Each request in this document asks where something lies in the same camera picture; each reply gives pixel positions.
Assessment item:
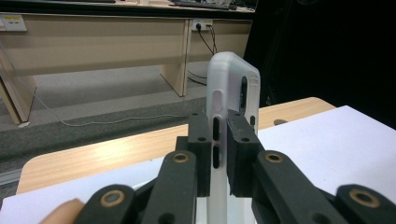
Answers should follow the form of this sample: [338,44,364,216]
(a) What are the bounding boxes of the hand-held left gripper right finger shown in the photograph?
[226,108,347,224]

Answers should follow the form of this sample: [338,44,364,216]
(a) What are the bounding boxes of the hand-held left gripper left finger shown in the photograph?
[141,112,213,224]

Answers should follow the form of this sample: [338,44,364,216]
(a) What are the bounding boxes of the white board sheet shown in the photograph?
[0,105,396,224]

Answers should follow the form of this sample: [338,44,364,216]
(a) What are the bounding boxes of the light wooden table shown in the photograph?
[16,96,336,196]

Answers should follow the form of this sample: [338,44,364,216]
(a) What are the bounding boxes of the black curtain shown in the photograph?
[243,0,396,129]

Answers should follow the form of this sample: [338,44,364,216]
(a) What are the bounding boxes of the long wooden desk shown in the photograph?
[0,11,254,126]

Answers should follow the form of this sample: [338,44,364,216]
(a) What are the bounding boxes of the white label panel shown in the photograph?
[0,14,28,33]

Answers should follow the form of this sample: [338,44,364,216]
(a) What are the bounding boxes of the hanging black cables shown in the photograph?
[186,22,219,88]

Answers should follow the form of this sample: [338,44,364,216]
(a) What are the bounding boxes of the white wall socket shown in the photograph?
[191,19,214,32]

